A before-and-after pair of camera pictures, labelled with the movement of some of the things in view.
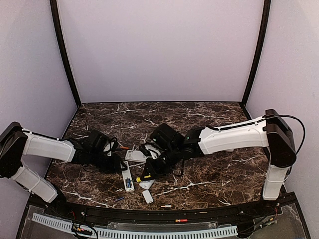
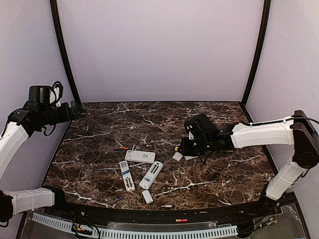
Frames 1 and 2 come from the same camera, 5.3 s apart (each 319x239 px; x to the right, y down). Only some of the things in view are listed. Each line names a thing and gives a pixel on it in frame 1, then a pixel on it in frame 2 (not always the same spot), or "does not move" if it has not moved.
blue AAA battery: (119, 199) does not move
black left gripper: (114, 167) → (66, 115)
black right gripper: (154, 171) → (185, 150)
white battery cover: (147, 196) does not move
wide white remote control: (135, 155) does not move
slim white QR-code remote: (127, 177) does not move
